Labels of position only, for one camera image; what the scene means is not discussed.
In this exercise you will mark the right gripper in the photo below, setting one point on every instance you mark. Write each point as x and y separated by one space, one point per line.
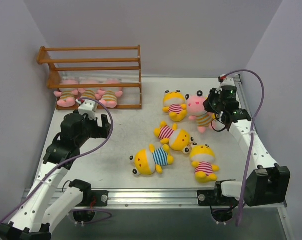
211 103

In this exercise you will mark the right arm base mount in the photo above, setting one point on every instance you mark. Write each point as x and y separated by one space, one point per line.
206 198

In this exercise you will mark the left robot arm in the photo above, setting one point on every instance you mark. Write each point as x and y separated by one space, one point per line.
35 218

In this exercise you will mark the aluminium right rail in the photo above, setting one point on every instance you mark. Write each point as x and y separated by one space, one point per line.
244 130

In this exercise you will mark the yellow plush red stripes middle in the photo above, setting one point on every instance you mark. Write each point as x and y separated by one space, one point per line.
177 139

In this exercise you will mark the aluminium rail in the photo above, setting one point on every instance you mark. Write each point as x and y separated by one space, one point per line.
122 198
244 130

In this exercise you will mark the aluminium front rail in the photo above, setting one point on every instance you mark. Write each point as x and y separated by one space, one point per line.
122 198

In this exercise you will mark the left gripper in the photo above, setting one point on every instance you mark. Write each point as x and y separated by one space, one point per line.
98 127

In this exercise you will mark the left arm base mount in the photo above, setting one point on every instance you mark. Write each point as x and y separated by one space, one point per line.
98 198

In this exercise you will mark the yellow plush red stripes top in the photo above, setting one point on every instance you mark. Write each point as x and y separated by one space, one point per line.
174 105

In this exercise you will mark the pink plush blue stripes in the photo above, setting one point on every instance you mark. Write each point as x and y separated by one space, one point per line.
196 111

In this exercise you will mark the yellow plush red stripes front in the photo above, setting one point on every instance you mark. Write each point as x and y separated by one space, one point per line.
202 159

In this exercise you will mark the pink plush orange stripes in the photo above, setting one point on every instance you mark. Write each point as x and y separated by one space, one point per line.
66 95
109 96

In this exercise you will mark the yellow plush blue stripes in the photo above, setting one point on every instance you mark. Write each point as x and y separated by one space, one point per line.
150 160

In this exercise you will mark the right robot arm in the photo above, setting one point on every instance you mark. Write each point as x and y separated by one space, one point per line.
265 181

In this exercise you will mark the yellow plush red stripes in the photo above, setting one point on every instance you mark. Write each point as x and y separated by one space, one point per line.
202 159
177 139
174 105

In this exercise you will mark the wooden three-tier shelf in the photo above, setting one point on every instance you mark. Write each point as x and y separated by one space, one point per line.
113 66

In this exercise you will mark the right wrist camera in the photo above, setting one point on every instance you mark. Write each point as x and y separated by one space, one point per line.
226 81

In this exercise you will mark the pink plush face-down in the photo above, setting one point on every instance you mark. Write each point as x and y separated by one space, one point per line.
90 92

